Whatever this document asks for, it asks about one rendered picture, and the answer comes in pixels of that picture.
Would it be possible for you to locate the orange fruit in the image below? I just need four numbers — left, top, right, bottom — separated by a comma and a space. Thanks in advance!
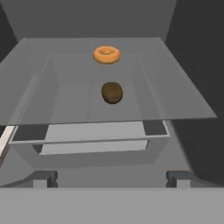
93, 45, 122, 65

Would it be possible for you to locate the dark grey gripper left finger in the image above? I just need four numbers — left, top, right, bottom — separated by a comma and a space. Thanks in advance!
2, 171, 59, 188

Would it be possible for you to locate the clear fridge drawer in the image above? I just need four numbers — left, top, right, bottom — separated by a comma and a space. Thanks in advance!
8, 53, 172, 170

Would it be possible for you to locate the brown kiwi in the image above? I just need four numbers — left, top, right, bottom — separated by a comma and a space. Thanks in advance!
101, 81, 123, 105

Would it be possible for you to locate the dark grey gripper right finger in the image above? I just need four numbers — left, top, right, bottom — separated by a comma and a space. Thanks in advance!
165, 170, 217, 188

